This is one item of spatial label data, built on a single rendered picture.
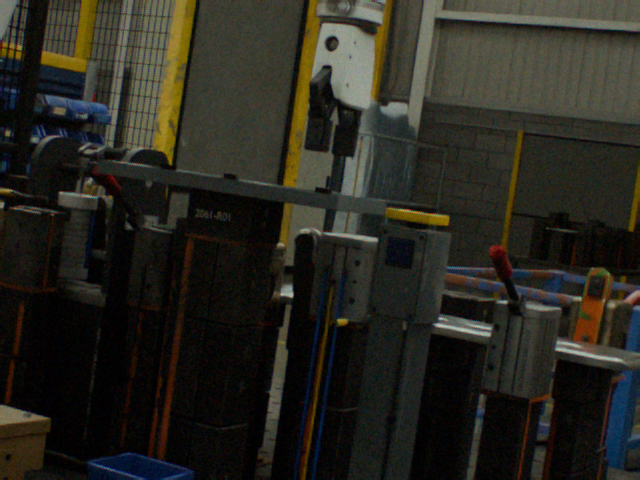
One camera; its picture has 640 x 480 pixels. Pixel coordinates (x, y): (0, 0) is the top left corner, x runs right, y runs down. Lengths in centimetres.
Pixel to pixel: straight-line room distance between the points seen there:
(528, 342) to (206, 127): 369
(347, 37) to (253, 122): 392
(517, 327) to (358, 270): 24
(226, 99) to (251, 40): 29
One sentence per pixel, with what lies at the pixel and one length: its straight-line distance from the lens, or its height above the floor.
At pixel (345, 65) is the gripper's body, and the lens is 158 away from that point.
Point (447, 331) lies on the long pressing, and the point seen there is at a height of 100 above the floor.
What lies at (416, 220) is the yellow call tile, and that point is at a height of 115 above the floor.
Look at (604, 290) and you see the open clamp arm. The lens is 197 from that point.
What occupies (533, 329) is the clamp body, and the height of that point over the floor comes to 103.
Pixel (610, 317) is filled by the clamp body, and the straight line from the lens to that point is 196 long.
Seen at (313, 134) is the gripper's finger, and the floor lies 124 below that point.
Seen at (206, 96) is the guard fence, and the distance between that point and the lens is 521.
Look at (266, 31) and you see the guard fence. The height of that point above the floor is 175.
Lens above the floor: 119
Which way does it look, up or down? 3 degrees down
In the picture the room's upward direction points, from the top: 8 degrees clockwise
